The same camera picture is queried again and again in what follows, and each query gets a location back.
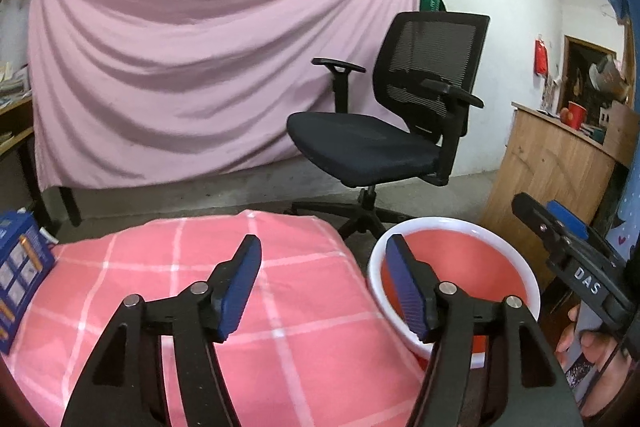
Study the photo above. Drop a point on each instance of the wooden shelf desk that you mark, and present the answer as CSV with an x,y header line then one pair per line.
x,y
19,186

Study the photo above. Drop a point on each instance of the blue cardboard box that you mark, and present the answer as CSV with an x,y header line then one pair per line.
x,y
25,261

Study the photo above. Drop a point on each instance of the green sign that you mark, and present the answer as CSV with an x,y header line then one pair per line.
x,y
432,6

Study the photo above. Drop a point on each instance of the pink checkered tablecloth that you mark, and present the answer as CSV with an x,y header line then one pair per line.
x,y
255,319

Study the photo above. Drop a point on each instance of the pink hanging sheet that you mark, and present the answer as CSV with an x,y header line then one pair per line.
x,y
131,93

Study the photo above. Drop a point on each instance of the red cup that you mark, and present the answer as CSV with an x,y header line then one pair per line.
x,y
573,115

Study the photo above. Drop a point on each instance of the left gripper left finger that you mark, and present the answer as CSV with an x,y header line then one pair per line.
x,y
122,383

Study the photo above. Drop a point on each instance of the red plastic trash bucket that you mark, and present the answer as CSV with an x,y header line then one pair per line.
x,y
479,261

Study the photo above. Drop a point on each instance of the wooden cabinet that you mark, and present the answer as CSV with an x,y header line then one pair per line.
x,y
551,161

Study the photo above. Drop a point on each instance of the stack of books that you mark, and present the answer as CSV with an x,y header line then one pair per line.
x,y
14,83

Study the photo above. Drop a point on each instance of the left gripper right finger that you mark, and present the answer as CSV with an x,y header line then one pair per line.
x,y
525,385

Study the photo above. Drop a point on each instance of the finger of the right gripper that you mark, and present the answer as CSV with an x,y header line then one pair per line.
x,y
568,219
540,221

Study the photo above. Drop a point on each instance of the person's right hand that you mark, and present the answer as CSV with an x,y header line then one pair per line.
x,y
597,348

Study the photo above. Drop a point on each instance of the black office chair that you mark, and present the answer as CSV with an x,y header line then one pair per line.
x,y
424,74

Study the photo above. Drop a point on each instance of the red hanging ornament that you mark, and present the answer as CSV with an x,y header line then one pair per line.
x,y
541,64

